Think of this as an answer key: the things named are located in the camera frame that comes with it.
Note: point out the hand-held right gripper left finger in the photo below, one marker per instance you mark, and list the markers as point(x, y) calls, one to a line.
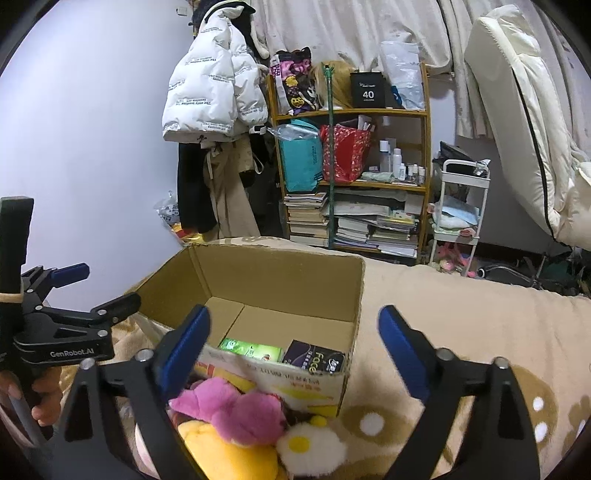
point(184, 350)

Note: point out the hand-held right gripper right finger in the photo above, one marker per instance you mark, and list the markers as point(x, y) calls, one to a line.
point(401, 350)

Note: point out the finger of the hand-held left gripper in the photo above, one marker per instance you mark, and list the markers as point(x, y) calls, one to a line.
point(69, 273)
point(115, 307)

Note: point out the magenta pink plush toy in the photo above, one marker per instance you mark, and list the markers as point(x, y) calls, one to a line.
point(240, 410)

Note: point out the yellow plush toy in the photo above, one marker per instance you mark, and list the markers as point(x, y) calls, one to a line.
point(221, 454)

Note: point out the brown cardboard box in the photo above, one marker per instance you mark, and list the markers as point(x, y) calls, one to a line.
point(277, 281)

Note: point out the white flower plush toy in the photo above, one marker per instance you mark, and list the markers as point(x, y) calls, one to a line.
point(311, 447)

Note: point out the person's left hand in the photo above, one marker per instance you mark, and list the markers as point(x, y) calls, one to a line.
point(46, 399)

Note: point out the green tissue packet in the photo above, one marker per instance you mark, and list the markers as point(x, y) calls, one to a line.
point(251, 350)

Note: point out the dark purple tissue packet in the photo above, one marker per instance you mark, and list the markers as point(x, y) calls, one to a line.
point(314, 357)

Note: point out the pink toys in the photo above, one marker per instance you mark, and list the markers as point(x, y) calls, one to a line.
point(450, 263)

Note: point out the plastic bag of snacks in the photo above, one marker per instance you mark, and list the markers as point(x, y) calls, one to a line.
point(171, 217)

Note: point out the pile of books and papers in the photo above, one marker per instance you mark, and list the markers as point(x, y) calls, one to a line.
point(374, 226)

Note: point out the black coat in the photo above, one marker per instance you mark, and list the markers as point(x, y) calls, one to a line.
point(194, 189)

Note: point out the metal chair base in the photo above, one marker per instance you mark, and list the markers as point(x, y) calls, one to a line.
point(521, 274)

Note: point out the light blue cloth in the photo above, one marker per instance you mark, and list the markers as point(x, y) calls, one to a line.
point(457, 214)

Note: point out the beige coat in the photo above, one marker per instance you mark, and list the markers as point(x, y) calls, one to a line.
point(228, 194)

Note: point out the stack of old books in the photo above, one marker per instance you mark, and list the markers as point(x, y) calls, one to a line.
point(307, 219)

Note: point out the white trolley cart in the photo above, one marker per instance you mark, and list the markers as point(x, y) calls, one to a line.
point(445, 184)

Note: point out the light green cloth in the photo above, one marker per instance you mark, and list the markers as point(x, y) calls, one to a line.
point(376, 176)

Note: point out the group of cosmetic bottles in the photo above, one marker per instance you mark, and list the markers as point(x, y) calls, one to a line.
point(397, 161)

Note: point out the red gift bag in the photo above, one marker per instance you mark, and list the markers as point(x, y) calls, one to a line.
point(348, 154)

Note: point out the green pole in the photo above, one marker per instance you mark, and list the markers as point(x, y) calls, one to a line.
point(330, 152)

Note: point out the teal bag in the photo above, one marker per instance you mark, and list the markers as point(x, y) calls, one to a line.
point(300, 164)

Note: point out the white puffer jacket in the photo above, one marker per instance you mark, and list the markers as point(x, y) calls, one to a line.
point(207, 83)

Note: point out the wooden bookshelf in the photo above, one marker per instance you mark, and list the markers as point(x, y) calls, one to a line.
point(351, 113)

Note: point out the clear plastic package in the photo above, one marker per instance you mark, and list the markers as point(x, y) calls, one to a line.
point(291, 130)

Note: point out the cream folded mattress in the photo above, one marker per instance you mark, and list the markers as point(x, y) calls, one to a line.
point(521, 124)

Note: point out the black box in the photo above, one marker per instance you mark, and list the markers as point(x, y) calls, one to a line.
point(368, 90)

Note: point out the blonde wig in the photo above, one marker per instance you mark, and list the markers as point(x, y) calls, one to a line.
point(341, 87)

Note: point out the clear plastic bag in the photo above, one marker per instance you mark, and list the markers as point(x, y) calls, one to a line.
point(404, 74)

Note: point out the patterned black pink bag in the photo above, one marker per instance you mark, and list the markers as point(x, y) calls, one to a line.
point(293, 87)

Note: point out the white curtain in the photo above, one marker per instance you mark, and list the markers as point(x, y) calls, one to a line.
point(351, 27)

